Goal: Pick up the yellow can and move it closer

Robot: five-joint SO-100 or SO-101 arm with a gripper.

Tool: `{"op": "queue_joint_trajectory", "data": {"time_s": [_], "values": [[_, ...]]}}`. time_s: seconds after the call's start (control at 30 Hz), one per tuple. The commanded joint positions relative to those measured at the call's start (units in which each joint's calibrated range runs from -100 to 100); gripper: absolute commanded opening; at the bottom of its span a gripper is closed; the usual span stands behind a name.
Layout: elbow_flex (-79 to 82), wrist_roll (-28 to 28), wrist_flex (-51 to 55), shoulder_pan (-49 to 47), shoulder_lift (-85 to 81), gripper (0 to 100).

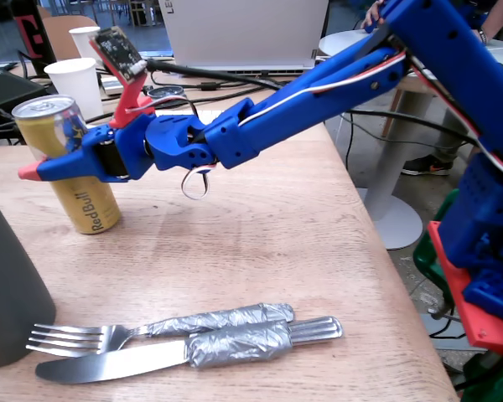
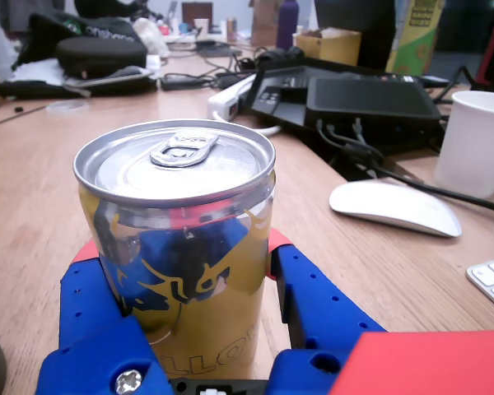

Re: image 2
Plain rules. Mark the clear round lid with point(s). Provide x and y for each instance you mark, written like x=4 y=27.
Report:
x=68 y=107

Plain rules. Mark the yellow Red Bull can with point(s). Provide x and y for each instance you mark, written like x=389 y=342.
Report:
x=214 y=304

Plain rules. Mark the white computer mouse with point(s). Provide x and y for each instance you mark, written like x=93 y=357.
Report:
x=395 y=207

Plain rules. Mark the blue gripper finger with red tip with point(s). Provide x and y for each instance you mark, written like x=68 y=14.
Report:
x=321 y=312
x=90 y=329

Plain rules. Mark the white power strip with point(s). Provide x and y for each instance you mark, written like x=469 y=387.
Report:
x=226 y=100

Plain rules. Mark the brown cardboard box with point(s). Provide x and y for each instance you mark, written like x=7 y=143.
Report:
x=264 y=24

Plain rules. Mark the purple bottle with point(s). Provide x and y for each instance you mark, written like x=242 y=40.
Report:
x=287 y=24

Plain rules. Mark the thin black pen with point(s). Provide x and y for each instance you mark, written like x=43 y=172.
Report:
x=22 y=115

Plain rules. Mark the black headphones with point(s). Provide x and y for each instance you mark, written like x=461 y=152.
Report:
x=278 y=55

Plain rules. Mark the small black charger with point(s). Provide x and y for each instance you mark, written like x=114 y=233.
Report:
x=181 y=82

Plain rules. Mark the white plastic bag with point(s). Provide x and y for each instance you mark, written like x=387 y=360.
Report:
x=150 y=37

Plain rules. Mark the black zip case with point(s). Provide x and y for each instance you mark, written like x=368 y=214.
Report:
x=101 y=55

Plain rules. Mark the black bag with print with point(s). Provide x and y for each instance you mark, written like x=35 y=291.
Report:
x=45 y=29

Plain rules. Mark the red camera mount bracket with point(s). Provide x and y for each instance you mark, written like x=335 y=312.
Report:
x=428 y=366

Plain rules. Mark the black flat electronics device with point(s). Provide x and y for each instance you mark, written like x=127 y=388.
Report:
x=280 y=94

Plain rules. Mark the black docking box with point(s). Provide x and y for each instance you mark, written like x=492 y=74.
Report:
x=370 y=98

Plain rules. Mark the green and yellow box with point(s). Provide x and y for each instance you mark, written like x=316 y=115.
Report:
x=416 y=37

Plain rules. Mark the white paper cup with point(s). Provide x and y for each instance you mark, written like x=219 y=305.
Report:
x=473 y=144

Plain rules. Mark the yellow cardboard box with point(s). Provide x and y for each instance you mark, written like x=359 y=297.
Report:
x=333 y=47

